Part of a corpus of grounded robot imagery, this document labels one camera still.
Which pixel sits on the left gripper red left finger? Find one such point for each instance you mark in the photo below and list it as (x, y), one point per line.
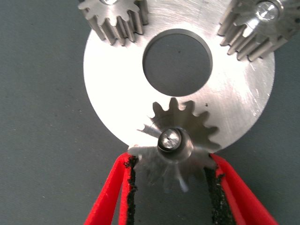
(110, 192)

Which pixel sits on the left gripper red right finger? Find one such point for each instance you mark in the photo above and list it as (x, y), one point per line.
(239, 199)

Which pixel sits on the small steel planetary gear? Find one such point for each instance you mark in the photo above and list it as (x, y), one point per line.
(182, 119)
(112, 16)
(246, 39)

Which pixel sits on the round metal carrier plate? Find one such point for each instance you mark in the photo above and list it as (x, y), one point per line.
(234, 93)

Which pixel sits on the dark grey table cloth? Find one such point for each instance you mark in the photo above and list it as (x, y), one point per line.
(35, 117)

